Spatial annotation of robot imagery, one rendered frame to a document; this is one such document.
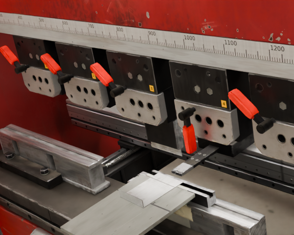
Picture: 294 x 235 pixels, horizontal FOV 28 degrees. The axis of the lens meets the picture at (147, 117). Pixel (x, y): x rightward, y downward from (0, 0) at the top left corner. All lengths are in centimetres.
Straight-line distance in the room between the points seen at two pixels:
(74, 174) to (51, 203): 11
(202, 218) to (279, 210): 169
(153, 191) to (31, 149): 60
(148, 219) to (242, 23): 50
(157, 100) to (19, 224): 81
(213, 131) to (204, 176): 221
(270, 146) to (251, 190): 212
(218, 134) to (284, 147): 16
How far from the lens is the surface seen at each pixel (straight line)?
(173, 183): 142
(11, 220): 197
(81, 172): 170
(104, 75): 133
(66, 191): 175
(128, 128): 188
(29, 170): 186
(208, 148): 155
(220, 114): 116
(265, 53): 104
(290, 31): 100
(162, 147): 140
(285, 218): 300
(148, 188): 142
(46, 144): 185
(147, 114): 132
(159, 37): 120
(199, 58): 114
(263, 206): 309
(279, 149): 110
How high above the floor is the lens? 173
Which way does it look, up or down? 24 degrees down
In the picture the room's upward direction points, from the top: 11 degrees counter-clockwise
